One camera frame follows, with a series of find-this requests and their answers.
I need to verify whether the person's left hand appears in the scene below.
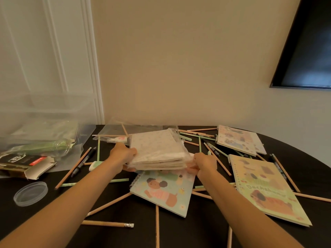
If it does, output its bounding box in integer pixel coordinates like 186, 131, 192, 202
107, 143, 138, 173

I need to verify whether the person's right hand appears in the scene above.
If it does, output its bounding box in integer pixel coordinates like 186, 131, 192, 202
190, 153, 218, 183

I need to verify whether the white pink correction tape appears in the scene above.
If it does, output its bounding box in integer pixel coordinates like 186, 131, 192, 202
107, 136, 129, 144

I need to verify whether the white dotted notebook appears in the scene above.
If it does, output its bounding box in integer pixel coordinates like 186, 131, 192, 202
129, 129, 187, 164

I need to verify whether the blue puppy notebook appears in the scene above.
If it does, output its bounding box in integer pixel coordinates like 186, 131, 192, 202
129, 169, 196, 219

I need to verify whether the yellow brown dog notebook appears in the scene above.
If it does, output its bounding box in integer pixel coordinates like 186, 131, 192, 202
228, 154, 313, 228

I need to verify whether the clear tube of green pens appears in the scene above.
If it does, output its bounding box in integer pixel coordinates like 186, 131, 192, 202
5, 138, 77, 157

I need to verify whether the clear plastic storage bin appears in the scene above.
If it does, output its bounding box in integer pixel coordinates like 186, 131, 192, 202
0, 93, 98, 153

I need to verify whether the black gold pen box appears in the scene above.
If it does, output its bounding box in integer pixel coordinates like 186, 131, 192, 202
0, 153, 57, 180

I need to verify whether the person's left forearm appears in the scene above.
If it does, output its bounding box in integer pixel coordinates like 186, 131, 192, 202
0, 160, 122, 248

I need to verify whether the person's right forearm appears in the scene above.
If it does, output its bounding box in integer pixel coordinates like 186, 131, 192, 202
199, 173, 304, 248

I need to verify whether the round clear plastic lid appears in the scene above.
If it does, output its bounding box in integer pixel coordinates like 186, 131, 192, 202
13, 181, 49, 207

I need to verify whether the black wall television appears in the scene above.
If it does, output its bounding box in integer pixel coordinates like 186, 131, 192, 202
270, 0, 331, 89

